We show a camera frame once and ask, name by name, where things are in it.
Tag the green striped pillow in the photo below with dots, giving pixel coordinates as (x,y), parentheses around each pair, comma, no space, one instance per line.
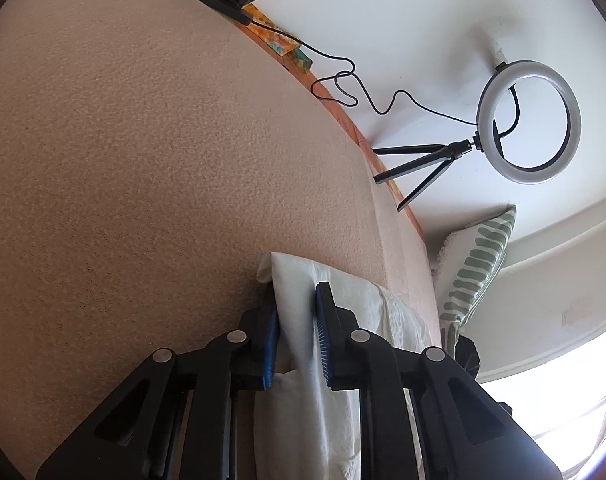
(478,265)

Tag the black mini tripod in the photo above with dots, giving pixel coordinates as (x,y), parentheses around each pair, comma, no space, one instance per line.
(418,160)

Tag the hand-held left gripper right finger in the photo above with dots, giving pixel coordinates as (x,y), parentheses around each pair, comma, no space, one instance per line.
(323,340)

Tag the beige blanket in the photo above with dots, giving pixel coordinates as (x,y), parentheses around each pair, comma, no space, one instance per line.
(158,160)

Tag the window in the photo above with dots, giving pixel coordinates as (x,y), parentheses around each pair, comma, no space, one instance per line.
(558,385)

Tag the white long-sleeved shirt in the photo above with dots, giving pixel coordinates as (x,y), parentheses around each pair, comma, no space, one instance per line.
(298,310)

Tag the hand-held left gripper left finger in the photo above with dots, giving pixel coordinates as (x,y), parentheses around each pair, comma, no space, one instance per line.
(270,345)

